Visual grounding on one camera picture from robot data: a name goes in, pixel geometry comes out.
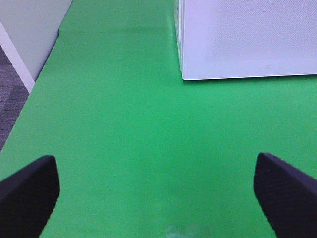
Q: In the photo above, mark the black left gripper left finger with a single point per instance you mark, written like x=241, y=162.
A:
x=28, y=198

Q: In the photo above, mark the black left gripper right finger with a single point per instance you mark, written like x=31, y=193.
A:
x=287, y=197

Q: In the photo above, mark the white microwave door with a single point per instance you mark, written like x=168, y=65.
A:
x=250, y=39

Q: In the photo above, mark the white microwave oven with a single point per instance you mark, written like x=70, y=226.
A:
x=247, y=37

